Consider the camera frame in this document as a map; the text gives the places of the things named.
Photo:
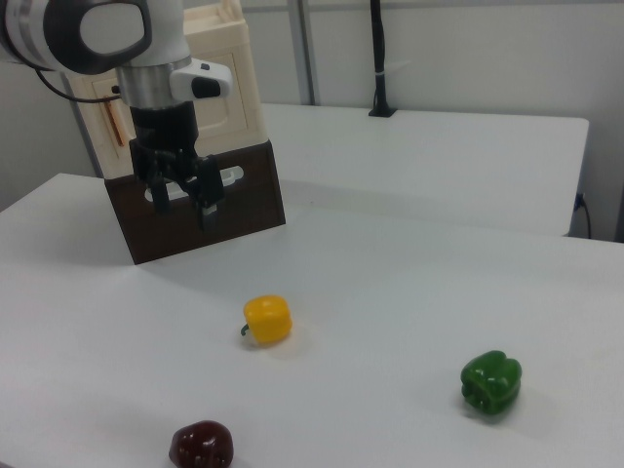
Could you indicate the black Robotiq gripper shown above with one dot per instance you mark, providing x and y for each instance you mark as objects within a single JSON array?
[{"x": 163, "y": 127}]

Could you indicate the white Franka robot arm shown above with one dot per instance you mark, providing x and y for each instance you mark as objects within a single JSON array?
[{"x": 156, "y": 29}]

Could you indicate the black table clamp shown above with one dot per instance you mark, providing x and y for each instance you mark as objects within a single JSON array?
[{"x": 378, "y": 49}]

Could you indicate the dark red apple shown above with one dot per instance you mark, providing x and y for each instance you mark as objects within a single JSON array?
[{"x": 202, "y": 446}]

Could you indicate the cream plastic tray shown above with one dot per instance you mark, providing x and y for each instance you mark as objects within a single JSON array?
[{"x": 234, "y": 73}]

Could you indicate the dark brown base box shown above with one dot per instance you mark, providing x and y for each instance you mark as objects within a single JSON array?
[{"x": 244, "y": 209}]

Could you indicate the yellow bell pepper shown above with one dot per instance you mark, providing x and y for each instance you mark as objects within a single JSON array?
[{"x": 269, "y": 319}]

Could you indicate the green bell pepper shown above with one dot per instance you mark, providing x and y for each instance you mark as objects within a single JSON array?
[{"x": 492, "y": 382}]

